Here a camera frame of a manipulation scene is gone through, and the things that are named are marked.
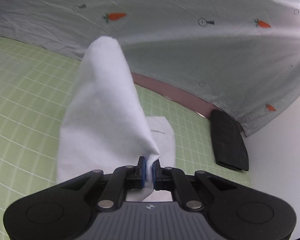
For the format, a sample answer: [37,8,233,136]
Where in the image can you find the white trousers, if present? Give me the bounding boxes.
[57,36,175,202]

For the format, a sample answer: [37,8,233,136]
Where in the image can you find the folded black garment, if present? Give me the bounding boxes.
[210,109,249,171]

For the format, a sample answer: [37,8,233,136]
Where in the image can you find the green grid bed sheet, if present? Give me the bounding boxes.
[0,37,250,239]

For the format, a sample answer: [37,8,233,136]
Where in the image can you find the grey carrot print sheet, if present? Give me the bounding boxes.
[0,0,300,135]

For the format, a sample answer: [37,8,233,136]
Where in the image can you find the pink bed frame edge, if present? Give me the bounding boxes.
[132,73,219,119]

